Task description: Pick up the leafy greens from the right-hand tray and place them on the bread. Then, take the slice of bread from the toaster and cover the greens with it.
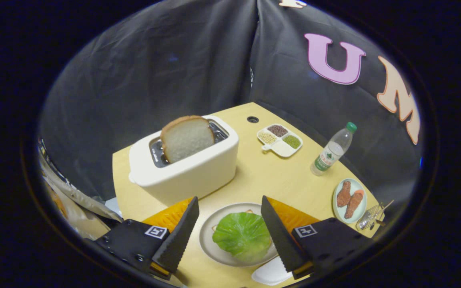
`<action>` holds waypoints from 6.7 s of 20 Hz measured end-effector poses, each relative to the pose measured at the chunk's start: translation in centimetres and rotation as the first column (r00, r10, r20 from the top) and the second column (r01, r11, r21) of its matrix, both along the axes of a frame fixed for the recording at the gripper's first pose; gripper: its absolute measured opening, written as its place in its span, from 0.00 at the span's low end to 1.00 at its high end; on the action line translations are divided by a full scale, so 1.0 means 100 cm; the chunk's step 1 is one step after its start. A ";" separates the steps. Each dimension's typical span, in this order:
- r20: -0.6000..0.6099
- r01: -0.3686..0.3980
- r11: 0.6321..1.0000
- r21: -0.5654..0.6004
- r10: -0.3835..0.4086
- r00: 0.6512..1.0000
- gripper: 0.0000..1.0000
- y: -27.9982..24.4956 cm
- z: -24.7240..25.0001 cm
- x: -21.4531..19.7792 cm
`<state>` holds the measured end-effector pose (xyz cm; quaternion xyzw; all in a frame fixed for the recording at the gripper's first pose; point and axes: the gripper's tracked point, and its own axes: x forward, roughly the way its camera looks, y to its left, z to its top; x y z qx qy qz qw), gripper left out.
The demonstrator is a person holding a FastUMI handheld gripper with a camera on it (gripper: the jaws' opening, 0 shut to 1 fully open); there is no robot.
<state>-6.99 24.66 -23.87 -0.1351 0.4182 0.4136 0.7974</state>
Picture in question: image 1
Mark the black backdrop cloth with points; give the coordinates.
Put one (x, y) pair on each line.
(154, 72)

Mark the round beige plate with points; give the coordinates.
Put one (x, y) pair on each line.
(208, 244)

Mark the toast slice under ham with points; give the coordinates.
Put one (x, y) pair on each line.
(215, 228)

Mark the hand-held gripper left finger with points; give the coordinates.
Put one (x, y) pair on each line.
(179, 238)

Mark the white divided condiment dish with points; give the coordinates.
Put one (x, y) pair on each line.
(280, 148)

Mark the pale green oval plate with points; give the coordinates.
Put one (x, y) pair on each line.
(358, 186)

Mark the white rounded square plate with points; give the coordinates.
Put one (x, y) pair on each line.
(270, 274)

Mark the fried meat piece orange end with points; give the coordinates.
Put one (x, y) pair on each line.
(353, 204)

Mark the plain white bread slice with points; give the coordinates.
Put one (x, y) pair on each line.
(186, 138)

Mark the beige cardboard boxes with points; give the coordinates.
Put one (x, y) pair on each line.
(70, 208)

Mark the clear plastic water bottle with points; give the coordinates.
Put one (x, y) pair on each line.
(330, 154)

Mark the cream toaster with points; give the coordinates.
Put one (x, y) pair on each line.
(190, 176)

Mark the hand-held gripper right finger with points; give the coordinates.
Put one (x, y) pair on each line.
(280, 238)

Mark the brown fried meat piece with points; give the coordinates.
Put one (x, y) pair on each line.
(343, 194)

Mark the green lettuce leaf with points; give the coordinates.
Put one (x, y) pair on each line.
(242, 236)

